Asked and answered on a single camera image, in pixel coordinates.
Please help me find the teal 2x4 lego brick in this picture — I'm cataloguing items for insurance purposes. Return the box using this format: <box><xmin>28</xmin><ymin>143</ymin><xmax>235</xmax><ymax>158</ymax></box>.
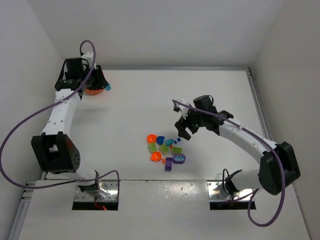
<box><xmin>165</xmin><ymin>138</ymin><xmax>174</xmax><ymax>147</ymax></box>

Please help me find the lime green lego brick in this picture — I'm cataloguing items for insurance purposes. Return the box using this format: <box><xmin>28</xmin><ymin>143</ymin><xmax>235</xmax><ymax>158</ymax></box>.
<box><xmin>171</xmin><ymin>147</ymin><xmax>183</xmax><ymax>154</ymax></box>
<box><xmin>159</xmin><ymin>144</ymin><xmax>170</xmax><ymax>155</ymax></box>
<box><xmin>148</xmin><ymin>142</ymin><xmax>157</xmax><ymax>153</ymax></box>

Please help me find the purple rounded flower lego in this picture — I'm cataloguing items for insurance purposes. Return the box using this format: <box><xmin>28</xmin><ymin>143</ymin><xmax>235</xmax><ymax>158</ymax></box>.
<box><xmin>172</xmin><ymin>153</ymin><xmax>186</xmax><ymax>164</ymax></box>

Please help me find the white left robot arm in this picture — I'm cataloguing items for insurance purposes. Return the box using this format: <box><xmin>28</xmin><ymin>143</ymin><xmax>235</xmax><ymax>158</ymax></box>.
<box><xmin>31</xmin><ymin>52</ymin><xmax>108</xmax><ymax>200</ymax></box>

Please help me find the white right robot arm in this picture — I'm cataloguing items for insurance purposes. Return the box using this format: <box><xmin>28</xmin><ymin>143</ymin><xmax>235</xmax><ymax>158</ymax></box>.
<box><xmin>173</xmin><ymin>95</ymin><xmax>301</xmax><ymax>196</ymax></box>

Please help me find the blue rounded lego piece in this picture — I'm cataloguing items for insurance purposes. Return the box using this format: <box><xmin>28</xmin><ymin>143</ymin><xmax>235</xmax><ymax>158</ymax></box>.
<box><xmin>156</xmin><ymin>136</ymin><xmax>165</xmax><ymax>146</ymax></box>

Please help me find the orange divided round container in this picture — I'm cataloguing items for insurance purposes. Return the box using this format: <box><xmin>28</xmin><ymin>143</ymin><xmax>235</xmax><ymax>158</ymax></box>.
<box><xmin>84</xmin><ymin>89</ymin><xmax>104</xmax><ymax>96</ymax></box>

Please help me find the orange round lego piece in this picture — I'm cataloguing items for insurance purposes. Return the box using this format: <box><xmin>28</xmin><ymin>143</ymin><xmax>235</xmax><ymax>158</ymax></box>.
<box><xmin>146</xmin><ymin>134</ymin><xmax>158</xmax><ymax>144</ymax></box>
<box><xmin>150</xmin><ymin>151</ymin><xmax>162</xmax><ymax>162</ymax></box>

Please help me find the purple 2x4 lego brick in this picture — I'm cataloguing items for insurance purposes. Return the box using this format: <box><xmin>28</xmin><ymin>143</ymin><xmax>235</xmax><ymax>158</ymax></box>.
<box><xmin>164</xmin><ymin>157</ymin><xmax>173</xmax><ymax>172</ymax></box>

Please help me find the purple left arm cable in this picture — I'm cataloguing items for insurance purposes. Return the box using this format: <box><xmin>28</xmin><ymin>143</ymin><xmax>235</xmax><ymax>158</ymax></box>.
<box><xmin>0</xmin><ymin>39</ymin><xmax>121</xmax><ymax>189</ymax></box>

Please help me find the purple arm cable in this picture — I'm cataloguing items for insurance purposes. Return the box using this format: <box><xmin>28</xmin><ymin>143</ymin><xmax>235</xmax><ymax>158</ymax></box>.
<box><xmin>171</xmin><ymin>99</ymin><xmax>286</xmax><ymax>228</ymax></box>
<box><xmin>0</xmin><ymin>39</ymin><xmax>121</xmax><ymax>189</ymax></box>

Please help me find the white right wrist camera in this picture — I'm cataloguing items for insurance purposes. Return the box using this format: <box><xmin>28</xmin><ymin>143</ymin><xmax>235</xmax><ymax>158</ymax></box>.
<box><xmin>173</xmin><ymin>98</ymin><xmax>191</xmax><ymax>120</ymax></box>

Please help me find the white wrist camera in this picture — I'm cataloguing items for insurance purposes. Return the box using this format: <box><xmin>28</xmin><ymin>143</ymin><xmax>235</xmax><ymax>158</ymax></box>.
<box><xmin>80</xmin><ymin>51</ymin><xmax>94</xmax><ymax>67</ymax></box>
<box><xmin>173</xmin><ymin>98</ymin><xmax>191</xmax><ymax>120</ymax></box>

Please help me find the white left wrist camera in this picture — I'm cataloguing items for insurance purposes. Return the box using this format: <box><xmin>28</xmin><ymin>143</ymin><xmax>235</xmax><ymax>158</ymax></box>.
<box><xmin>80</xmin><ymin>51</ymin><xmax>94</xmax><ymax>67</ymax></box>

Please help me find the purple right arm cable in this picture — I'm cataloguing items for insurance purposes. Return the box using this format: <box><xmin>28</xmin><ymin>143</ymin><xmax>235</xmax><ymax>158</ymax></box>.
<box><xmin>171</xmin><ymin>99</ymin><xmax>286</xmax><ymax>228</ymax></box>

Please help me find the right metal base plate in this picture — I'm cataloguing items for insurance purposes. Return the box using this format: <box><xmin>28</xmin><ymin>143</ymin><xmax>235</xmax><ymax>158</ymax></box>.
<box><xmin>206</xmin><ymin>180</ymin><xmax>255</xmax><ymax>202</ymax></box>

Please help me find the metal base plate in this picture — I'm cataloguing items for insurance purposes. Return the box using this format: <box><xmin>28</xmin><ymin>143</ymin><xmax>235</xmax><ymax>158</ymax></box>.
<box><xmin>206</xmin><ymin>180</ymin><xmax>255</xmax><ymax>202</ymax></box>
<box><xmin>74</xmin><ymin>180</ymin><xmax>119</xmax><ymax>203</ymax></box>

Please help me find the aluminium table frame rail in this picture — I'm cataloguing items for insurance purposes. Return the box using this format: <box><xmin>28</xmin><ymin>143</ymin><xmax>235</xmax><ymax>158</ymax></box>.
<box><xmin>246</xmin><ymin>68</ymin><xmax>274</xmax><ymax>140</ymax></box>

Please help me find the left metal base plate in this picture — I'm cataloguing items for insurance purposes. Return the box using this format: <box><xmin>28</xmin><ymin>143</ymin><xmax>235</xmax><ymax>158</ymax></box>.
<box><xmin>74</xmin><ymin>180</ymin><xmax>119</xmax><ymax>203</ymax></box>

